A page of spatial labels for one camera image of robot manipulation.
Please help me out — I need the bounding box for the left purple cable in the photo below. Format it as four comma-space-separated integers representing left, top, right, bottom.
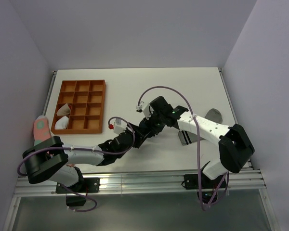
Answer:
17, 116, 137, 213

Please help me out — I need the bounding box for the orange compartment tray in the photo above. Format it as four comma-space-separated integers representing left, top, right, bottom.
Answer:
51, 80, 106, 135

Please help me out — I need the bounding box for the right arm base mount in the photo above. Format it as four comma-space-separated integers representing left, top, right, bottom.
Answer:
181, 174, 228, 204

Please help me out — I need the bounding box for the beige rolled sock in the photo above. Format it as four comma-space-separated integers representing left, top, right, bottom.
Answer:
56, 103, 71, 116

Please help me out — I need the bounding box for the aluminium frame rail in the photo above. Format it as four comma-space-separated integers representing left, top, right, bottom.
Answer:
13, 168, 266, 197

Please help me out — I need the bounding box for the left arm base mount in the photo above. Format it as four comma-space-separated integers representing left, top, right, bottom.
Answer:
55, 178, 100, 213

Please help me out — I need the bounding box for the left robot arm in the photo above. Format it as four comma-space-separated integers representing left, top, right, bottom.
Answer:
23, 121, 154, 192

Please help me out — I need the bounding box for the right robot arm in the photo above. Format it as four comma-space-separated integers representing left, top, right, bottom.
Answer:
136, 96, 255, 188

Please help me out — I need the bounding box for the grey striped sock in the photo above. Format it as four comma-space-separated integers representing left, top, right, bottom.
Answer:
178, 108, 223, 146

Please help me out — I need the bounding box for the pink green sock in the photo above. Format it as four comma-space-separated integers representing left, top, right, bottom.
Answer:
33, 115, 52, 146

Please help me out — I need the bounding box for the white rolled sock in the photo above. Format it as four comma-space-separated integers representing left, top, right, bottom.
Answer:
54, 116, 69, 130

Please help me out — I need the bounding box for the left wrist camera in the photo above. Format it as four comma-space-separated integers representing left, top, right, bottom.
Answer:
108, 118, 126, 135

